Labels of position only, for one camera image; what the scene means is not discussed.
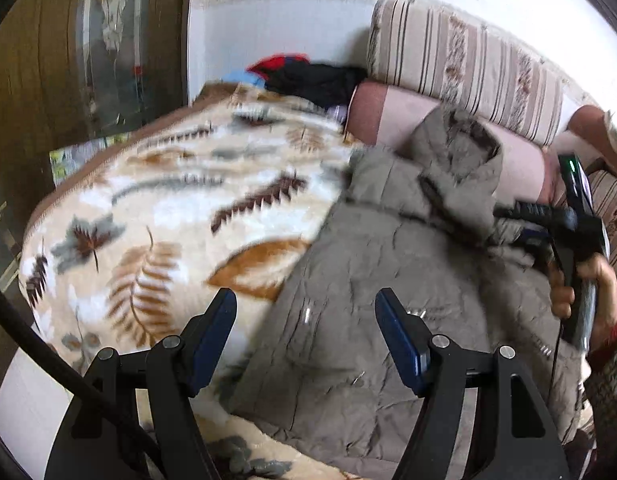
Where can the green patterned packet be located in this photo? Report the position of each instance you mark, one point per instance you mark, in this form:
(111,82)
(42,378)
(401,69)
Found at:
(83,155)

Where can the blue cloth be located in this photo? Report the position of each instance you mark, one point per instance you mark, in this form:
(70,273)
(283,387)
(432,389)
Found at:
(243,80)

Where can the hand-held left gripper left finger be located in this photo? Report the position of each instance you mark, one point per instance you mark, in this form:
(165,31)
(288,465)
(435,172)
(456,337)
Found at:
(216,330)

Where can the striped floral back cushion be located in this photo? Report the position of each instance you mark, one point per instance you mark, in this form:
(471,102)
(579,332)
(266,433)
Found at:
(463,60)

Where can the red cloth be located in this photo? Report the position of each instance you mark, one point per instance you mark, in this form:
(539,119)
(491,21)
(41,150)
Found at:
(276,63)

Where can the wooden cabinet with glass door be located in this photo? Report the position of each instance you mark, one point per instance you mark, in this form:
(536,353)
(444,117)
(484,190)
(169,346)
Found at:
(63,60)

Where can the leaf print fleece blanket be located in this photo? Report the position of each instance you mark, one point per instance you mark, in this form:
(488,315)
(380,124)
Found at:
(163,210)

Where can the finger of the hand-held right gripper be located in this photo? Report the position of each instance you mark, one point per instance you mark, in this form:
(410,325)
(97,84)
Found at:
(533,211)
(535,247)

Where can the person's right hand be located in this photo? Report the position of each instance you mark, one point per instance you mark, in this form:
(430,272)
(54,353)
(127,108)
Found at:
(605,290)

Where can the striped floral seat cushion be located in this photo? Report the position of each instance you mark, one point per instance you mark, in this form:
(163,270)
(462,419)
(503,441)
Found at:
(610,200)

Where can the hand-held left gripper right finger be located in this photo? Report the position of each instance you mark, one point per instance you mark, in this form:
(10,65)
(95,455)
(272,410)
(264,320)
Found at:
(396,335)

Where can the grey-green quilted jacket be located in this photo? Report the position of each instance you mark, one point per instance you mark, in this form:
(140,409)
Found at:
(363,260)

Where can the black cloth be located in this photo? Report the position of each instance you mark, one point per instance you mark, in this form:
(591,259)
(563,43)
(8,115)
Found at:
(318,82)

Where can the person's right forearm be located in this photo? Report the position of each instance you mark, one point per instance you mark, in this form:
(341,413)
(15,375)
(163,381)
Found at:
(610,340)

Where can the pink brown sofa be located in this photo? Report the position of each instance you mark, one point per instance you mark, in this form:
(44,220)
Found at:
(388,115)

